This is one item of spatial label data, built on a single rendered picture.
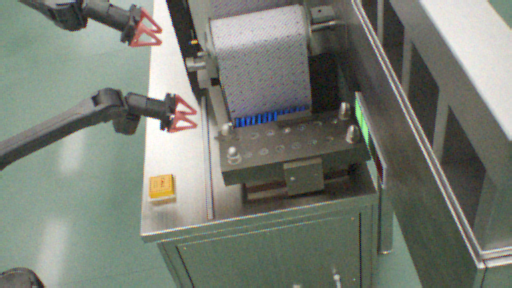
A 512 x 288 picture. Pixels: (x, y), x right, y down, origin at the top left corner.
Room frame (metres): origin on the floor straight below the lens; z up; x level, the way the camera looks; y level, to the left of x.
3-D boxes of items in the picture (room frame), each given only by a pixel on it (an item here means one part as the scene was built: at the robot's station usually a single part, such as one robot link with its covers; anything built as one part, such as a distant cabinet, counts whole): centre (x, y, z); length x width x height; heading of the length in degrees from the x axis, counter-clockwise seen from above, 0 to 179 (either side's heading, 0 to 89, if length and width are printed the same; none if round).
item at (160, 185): (1.10, 0.29, 0.91); 0.07 x 0.07 x 0.02; 88
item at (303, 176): (0.97, -0.12, 0.96); 0.10 x 0.03 x 0.11; 88
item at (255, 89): (1.18, -0.07, 1.12); 0.23 x 0.01 x 0.18; 88
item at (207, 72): (1.29, 0.08, 1.05); 0.06 x 0.05 x 0.31; 88
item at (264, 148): (1.06, -0.11, 1.00); 0.40 x 0.16 x 0.06; 88
